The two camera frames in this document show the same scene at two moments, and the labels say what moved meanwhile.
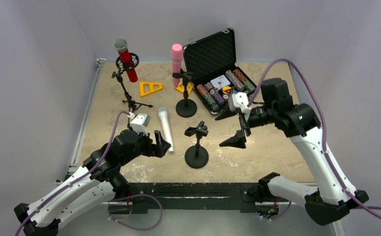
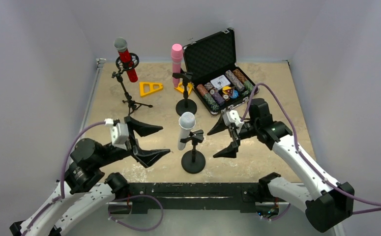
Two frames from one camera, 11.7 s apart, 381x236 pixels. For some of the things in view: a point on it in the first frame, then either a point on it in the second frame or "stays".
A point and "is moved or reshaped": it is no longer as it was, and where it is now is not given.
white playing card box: [220, 81] stays
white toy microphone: [163, 114] to [187, 122]
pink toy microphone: [177, 52] stays
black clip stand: [186, 107] stays
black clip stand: [197, 156] is moved or reshaped
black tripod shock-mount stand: [131, 104] stays
